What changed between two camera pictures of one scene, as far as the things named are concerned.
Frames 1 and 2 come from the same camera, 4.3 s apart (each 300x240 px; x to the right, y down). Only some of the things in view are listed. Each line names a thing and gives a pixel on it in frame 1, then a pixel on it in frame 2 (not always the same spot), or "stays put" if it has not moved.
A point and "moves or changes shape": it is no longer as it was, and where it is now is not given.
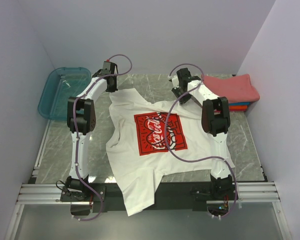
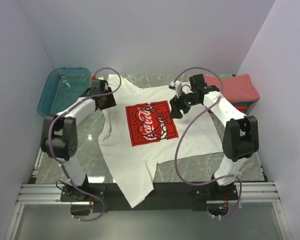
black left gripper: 113,89 to 111,103
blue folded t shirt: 239,103 stays put
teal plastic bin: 61,83 stays put
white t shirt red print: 146,139 moves or changes shape
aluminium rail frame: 258,192 stays put
